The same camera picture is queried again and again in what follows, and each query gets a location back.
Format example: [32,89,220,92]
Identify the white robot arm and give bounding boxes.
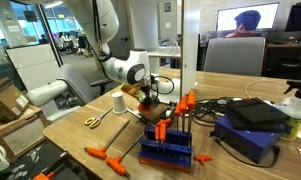
[61,0,152,106]

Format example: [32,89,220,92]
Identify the cardboard box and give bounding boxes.
[0,77,30,126]

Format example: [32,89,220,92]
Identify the seated person in red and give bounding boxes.
[226,10,261,38]

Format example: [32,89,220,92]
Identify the white paper cup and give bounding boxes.
[112,92,127,114]

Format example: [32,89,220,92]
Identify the grey office chair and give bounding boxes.
[204,37,266,76]

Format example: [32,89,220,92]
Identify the yellow handled scissors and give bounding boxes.
[85,108,111,129]

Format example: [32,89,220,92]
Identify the spray bottle with yellow label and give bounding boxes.
[281,81,301,141]

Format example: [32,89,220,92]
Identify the small orange hex key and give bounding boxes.
[194,155,212,165]

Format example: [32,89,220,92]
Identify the blue hex key holder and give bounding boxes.
[138,126,192,173]

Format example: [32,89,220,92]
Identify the blue electronics box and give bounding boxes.
[214,116,281,166]

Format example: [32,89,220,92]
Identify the white wooden shelf unit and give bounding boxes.
[126,0,202,105]

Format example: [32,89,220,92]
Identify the black flat device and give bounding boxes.
[225,98,289,133]

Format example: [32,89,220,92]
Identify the orange T-handle hex key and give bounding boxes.
[106,134,143,177]

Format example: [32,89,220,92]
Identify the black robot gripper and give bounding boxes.
[137,79,154,104]

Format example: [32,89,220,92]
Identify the long steel T-handle key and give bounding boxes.
[84,119,132,161]

